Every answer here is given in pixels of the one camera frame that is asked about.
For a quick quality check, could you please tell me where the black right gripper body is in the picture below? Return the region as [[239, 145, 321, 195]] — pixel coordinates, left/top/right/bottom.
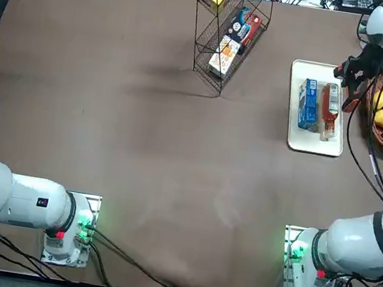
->
[[354, 41, 383, 78]]

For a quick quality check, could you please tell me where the dark blue red cookie box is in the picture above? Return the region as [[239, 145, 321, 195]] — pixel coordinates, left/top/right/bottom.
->
[[226, 4, 265, 49]]

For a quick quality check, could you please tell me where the amber tea beverage bottle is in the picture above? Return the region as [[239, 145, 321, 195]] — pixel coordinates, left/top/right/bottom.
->
[[313, 81, 344, 144]]

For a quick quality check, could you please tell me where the white orange snack box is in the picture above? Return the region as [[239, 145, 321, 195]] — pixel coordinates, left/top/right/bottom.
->
[[206, 33, 242, 81]]

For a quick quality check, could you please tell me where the black wire rack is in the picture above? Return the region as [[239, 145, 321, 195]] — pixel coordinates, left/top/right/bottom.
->
[[182, 0, 275, 104]]

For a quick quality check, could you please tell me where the blue Oreo cookie box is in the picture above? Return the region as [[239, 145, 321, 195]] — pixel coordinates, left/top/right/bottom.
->
[[293, 76, 325, 133]]

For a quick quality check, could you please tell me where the small yellow mango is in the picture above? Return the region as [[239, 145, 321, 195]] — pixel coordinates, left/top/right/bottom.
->
[[372, 89, 383, 111]]

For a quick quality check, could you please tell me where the cream plastic tray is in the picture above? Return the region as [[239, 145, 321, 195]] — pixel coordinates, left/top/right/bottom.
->
[[279, 58, 356, 158]]

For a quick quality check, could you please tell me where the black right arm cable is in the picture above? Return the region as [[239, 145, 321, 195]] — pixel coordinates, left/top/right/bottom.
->
[[331, 6, 383, 210]]

